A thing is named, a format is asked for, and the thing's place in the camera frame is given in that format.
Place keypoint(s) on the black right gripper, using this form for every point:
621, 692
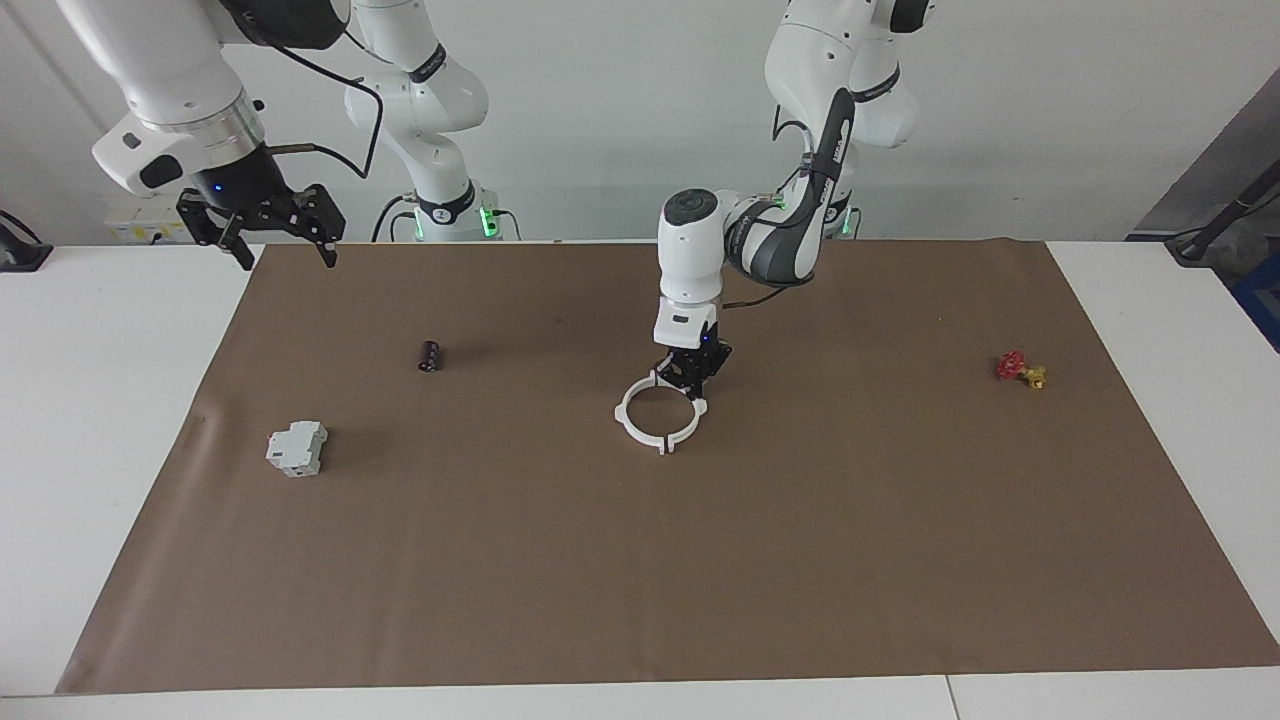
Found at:
245, 190

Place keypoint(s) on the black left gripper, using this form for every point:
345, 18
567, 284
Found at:
698, 360

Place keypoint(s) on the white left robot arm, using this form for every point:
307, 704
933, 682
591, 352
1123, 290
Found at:
780, 240

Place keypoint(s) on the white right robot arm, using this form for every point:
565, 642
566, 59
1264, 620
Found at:
160, 60

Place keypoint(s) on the white power strip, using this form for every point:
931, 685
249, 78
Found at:
135, 225

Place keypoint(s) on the black cylindrical capacitor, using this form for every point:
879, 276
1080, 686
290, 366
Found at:
430, 357

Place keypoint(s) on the brown paper table mat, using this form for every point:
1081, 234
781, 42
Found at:
640, 560

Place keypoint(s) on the white circuit breaker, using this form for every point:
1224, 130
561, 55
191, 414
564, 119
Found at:
295, 450

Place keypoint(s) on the black clamp stand base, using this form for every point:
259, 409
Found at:
20, 255

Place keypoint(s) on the red and yellow valve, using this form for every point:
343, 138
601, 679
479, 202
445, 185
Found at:
1012, 366

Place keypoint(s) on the black tripod stand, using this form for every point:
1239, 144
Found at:
1190, 245

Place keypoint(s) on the blue box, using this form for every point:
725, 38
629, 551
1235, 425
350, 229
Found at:
1265, 300

